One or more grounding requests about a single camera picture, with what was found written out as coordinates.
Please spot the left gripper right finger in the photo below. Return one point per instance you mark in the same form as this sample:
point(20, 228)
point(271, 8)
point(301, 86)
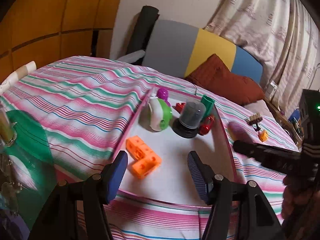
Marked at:
point(256, 218)

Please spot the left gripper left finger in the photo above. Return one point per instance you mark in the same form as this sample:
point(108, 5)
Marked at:
point(58, 218)

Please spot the dark brown flower piece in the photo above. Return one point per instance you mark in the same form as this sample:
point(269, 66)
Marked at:
point(254, 120)

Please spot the purple oval toy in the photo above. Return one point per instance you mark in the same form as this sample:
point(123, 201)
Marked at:
point(237, 132)

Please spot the orange cube blocks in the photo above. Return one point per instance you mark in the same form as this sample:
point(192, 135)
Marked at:
point(145, 160)

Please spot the red metallic capsule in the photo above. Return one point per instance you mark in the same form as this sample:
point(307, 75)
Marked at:
point(206, 125)

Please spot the grey cylinder black base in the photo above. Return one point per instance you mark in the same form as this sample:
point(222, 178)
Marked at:
point(187, 125)

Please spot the teal cylinder toy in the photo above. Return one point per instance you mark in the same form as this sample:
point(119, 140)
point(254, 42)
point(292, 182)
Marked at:
point(208, 103)

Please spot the red puzzle piece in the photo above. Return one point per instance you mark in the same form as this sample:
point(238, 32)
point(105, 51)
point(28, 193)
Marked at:
point(179, 106)

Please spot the green white round toy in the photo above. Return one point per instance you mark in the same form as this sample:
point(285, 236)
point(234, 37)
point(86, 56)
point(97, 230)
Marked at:
point(156, 115)

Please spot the magenta perforated cup toy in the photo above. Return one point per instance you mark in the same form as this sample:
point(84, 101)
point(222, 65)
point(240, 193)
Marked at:
point(163, 94)

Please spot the person right hand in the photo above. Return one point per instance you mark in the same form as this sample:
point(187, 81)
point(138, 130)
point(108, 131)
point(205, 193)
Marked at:
point(294, 196)

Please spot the wooden side table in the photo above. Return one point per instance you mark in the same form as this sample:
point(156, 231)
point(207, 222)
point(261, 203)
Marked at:
point(284, 123)

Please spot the blue container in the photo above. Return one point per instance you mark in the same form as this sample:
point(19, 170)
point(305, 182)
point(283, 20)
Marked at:
point(295, 115)

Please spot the yellow orange oval toy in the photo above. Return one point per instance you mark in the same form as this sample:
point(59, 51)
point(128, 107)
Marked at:
point(263, 135)

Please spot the small white box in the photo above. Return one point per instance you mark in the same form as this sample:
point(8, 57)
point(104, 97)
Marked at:
point(270, 90)

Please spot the pink green striped bedspread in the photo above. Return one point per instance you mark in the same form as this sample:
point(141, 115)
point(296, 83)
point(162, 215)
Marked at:
point(84, 105)

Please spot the white pink-edged tray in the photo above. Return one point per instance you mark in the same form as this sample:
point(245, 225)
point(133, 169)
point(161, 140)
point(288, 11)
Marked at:
point(171, 182)

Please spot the dark red cushion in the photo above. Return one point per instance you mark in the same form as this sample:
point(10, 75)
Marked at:
point(214, 76)

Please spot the beige patterned curtain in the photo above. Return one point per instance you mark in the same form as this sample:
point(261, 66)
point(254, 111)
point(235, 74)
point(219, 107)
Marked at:
point(281, 35)

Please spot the wooden wardrobe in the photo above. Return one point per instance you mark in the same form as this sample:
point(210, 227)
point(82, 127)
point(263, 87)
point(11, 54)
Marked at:
point(45, 31)

